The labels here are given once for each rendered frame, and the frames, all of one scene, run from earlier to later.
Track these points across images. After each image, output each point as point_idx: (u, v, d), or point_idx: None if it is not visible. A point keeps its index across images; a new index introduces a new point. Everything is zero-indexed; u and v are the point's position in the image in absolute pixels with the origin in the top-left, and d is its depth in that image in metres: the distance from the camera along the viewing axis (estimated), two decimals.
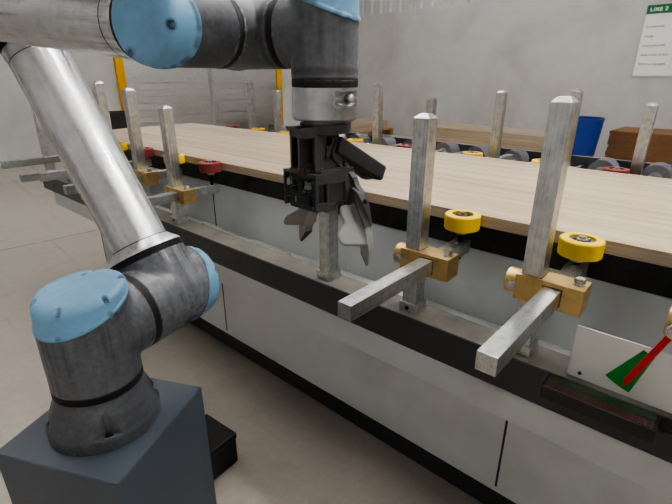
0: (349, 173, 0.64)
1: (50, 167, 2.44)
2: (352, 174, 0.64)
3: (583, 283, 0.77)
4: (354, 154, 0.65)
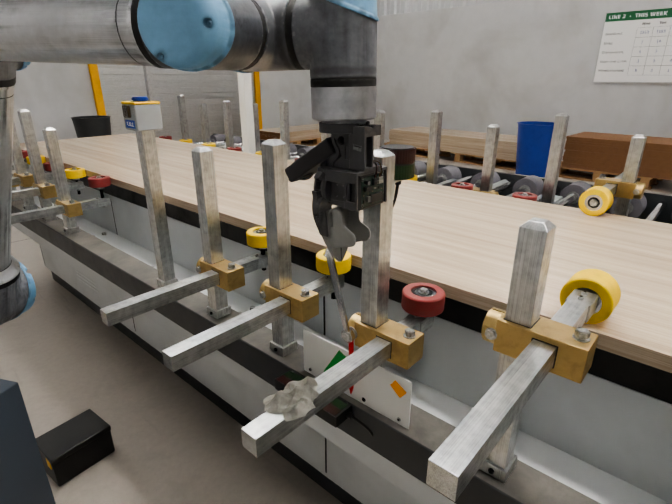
0: None
1: None
2: None
3: (306, 294, 0.91)
4: None
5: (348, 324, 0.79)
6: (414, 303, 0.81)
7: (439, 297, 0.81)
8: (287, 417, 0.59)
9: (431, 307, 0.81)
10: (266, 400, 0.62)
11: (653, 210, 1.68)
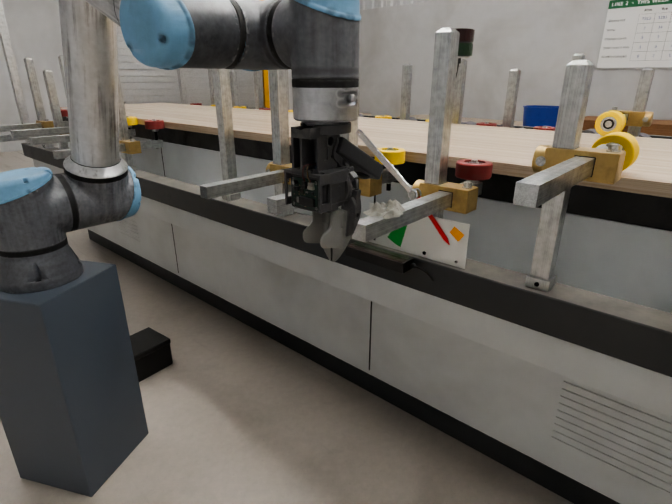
0: (350, 173, 0.64)
1: None
2: (353, 174, 0.64)
3: None
4: (354, 154, 0.65)
5: (407, 183, 0.98)
6: (468, 168, 0.99)
7: (488, 163, 0.99)
8: (385, 216, 0.76)
9: (482, 171, 0.98)
10: (365, 211, 0.80)
11: None
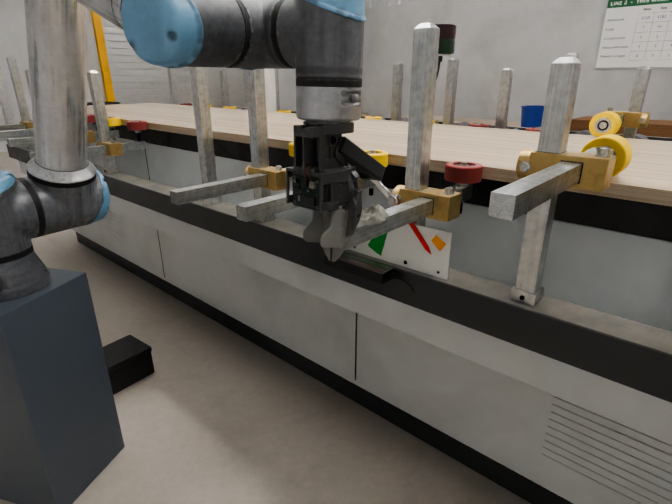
0: (352, 173, 0.64)
1: None
2: (355, 174, 0.65)
3: None
4: (356, 154, 0.65)
5: (386, 188, 0.92)
6: (457, 171, 0.95)
7: (478, 166, 0.95)
8: (367, 222, 0.73)
9: (471, 174, 0.94)
10: None
11: None
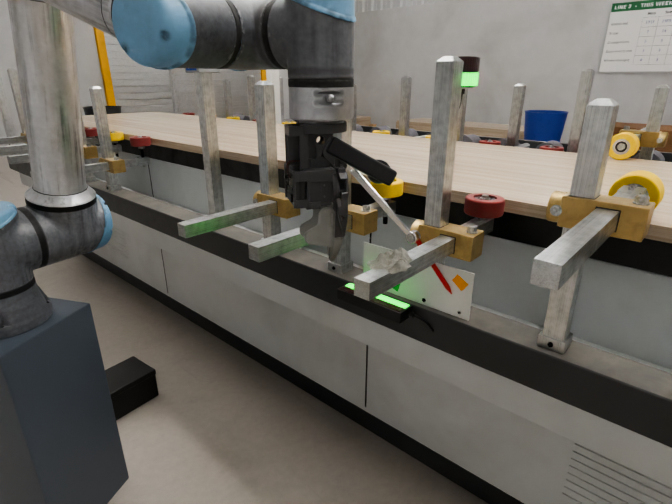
0: (338, 174, 0.64)
1: None
2: (342, 175, 0.64)
3: (367, 209, 0.99)
4: (350, 155, 0.64)
5: (405, 224, 0.88)
6: (478, 205, 0.91)
7: (500, 200, 0.91)
8: (391, 270, 0.69)
9: (493, 209, 0.91)
10: (369, 263, 0.72)
11: None
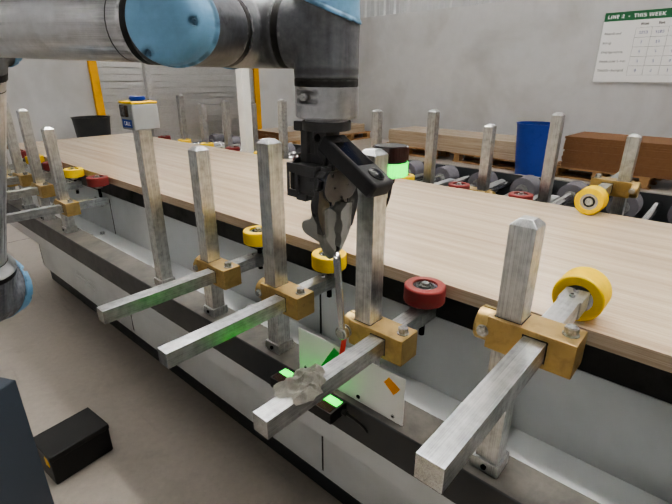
0: (319, 172, 0.65)
1: None
2: (320, 174, 0.64)
3: (301, 292, 0.92)
4: (334, 157, 0.63)
5: (344, 323, 0.80)
6: (416, 296, 0.84)
7: (440, 290, 0.84)
8: (296, 401, 0.62)
9: (432, 300, 0.83)
10: (276, 386, 0.65)
11: (649, 209, 1.69)
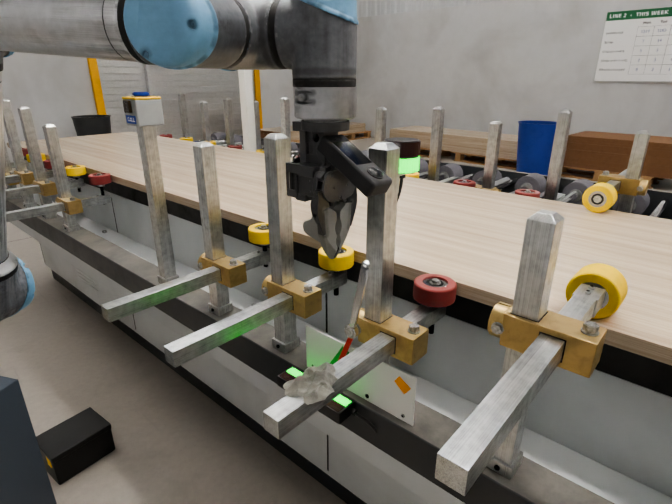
0: (318, 172, 0.65)
1: None
2: (319, 174, 0.64)
3: (309, 290, 0.90)
4: (332, 156, 0.63)
5: (356, 324, 0.78)
6: (426, 293, 0.82)
7: (451, 287, 0.83)
8: (307, 400, 0.60)
9: (443, 298, 0.82)
10: (286, 385, 0.63)
11: (656, 207, 1.68)
